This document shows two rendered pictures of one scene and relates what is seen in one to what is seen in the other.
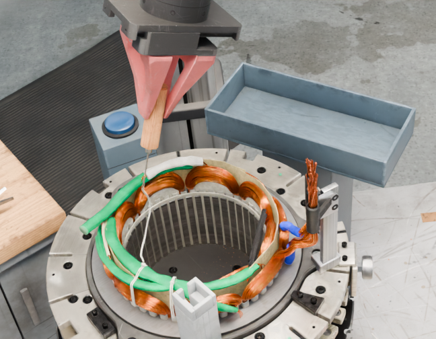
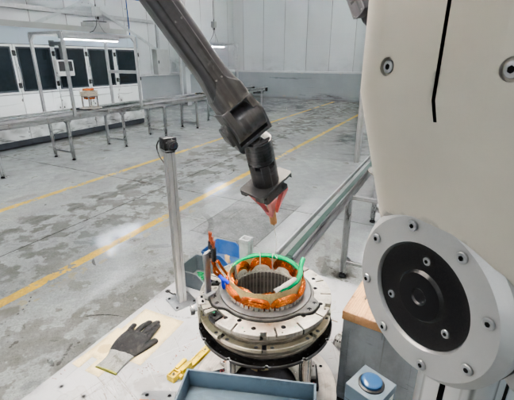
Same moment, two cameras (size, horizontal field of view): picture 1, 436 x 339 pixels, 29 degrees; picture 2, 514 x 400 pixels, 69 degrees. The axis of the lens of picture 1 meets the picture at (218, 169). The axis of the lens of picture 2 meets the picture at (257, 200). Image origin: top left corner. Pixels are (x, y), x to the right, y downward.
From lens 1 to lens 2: 1.31 m
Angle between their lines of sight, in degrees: 111
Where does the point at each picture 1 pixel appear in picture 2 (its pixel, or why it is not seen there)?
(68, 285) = (307, 273)
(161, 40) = not seen: hidden behind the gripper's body
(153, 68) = not seen: hidden behind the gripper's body
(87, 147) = not seen: outside the picture
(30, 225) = (351, 302)
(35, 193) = (364, 314)
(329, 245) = (207, 282)
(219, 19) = (248, 186)
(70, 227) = (325, 289)
